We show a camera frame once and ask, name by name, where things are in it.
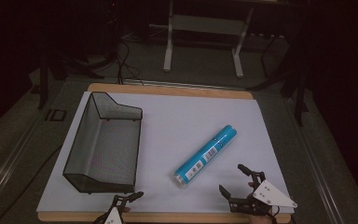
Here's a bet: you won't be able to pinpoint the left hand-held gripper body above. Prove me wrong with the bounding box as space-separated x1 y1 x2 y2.
92 206 125 224

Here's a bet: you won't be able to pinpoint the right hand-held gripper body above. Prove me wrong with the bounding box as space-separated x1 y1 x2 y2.
228 179 298 217

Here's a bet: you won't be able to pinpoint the blue cylindrical tube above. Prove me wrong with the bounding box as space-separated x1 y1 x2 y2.
171 124 238 189

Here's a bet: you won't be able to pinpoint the black mesh basket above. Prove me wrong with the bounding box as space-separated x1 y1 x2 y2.
62 91 144 194

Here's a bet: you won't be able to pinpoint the person's right hand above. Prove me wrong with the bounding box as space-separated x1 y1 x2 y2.
247 181 277 224

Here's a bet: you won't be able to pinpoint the white table mat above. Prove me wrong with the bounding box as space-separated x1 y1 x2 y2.
36 91 295 215

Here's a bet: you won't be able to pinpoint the black metal stand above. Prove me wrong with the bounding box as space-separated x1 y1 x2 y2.
293 69 310 127
36 50 50 110

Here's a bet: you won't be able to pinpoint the metal floor rail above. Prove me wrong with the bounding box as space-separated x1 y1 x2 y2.
282 98 347 224
0 102 46 216

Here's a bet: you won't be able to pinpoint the black floor cable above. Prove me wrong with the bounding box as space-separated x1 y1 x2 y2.
0 145 63 224

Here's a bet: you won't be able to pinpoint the black cables on floor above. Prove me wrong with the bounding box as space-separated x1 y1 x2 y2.
115 39 145 86

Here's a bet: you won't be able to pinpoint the white metal desk frame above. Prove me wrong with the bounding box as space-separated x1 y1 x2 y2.
162 0 256 79

